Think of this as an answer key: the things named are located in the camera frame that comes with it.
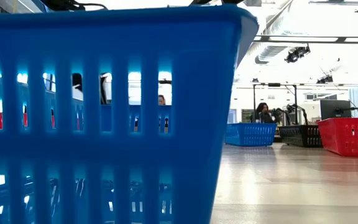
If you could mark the grey ventilation duct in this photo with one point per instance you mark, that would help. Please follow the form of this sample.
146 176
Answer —
269 53

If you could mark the black monitor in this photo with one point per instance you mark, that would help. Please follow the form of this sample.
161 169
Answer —
334 109

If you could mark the black plastic basket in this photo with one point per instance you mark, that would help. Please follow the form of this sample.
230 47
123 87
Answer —
300 136

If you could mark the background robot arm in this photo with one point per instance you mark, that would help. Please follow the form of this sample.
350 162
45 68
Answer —
294 108

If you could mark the ceiling light beam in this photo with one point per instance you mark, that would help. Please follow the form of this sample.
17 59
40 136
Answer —
341 40

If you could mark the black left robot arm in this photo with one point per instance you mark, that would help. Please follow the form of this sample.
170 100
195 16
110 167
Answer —
73 3

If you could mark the black ceiling-mounted device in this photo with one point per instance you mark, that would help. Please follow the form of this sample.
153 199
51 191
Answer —
295 54
325 79

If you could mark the person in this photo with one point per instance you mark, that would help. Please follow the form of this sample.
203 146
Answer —
162 100
263 115

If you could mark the black background stand frame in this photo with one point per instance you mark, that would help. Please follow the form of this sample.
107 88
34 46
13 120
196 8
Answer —
295 102

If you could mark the ceiling light fixture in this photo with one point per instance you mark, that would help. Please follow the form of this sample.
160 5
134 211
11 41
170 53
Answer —
336 2

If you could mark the blue plastic basket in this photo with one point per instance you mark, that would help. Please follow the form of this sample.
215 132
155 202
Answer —
197 124
250 134

